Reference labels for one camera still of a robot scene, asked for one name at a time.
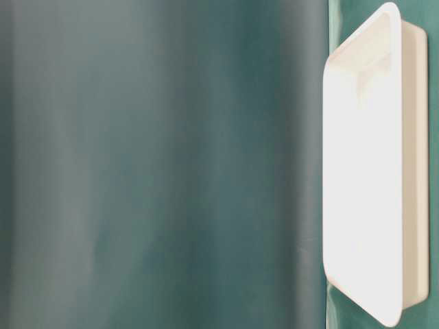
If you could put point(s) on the white plastic case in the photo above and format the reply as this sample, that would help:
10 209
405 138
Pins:
375 166

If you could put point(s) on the green table cloth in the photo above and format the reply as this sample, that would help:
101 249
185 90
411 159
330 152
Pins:
161 164

